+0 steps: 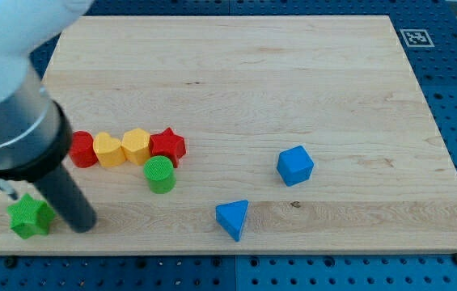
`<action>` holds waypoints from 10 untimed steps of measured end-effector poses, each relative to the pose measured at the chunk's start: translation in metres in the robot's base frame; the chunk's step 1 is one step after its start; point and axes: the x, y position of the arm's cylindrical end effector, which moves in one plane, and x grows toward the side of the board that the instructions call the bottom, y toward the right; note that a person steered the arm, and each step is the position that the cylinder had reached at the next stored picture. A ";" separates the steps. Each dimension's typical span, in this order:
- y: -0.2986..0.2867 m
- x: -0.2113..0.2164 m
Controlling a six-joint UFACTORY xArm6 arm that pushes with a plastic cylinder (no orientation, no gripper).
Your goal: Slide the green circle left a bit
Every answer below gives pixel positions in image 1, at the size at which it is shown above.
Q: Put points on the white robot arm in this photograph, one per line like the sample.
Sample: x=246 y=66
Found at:
x=24 y=26

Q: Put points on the green star block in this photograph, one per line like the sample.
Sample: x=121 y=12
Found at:
x=29 y=217

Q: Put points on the white fiducial marker tag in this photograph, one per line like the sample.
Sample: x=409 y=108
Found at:
x=416 y=38

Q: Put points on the yellow heart block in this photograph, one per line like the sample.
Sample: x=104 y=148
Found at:
x=108 y=150

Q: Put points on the green cylinder block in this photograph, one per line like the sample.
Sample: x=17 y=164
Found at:
x=159 y=173

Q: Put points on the red star block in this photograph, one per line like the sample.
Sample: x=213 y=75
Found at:
x=168 y=144

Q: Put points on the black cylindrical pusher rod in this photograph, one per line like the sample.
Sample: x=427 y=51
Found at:
x=67 y=199

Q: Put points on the yellow hexagon block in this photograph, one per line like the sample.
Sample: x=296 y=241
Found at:
x=135 y=144

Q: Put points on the blue cube block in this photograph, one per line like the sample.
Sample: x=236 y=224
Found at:
x=295 y=165

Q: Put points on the wooden board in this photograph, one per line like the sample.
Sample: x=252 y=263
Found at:
x=240 y=90

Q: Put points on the blue triangle block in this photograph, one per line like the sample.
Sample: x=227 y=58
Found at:
x=232 y=216

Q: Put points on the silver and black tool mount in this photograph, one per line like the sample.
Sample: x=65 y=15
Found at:
x=35 y=134

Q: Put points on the red cylinder block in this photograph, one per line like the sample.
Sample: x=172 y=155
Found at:
x=81 y=152

